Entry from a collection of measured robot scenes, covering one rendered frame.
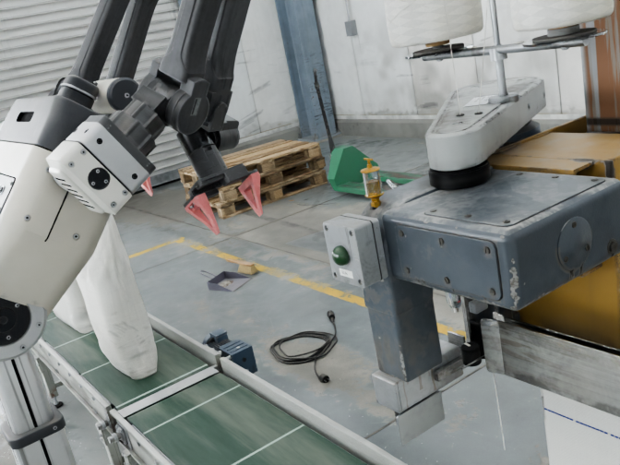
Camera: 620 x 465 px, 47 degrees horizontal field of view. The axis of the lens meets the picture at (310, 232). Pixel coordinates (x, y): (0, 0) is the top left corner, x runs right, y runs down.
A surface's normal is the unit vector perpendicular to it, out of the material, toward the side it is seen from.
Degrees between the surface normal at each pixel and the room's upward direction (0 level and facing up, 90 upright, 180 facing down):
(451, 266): 90
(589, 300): 90
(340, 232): 90
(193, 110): 119
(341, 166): 75
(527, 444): 0
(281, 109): 90
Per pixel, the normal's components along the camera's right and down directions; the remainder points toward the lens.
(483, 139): 0.85, -0.01
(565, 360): -0.80, 0.32
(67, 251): 0.27, 0.62
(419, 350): 0.57, 0.13
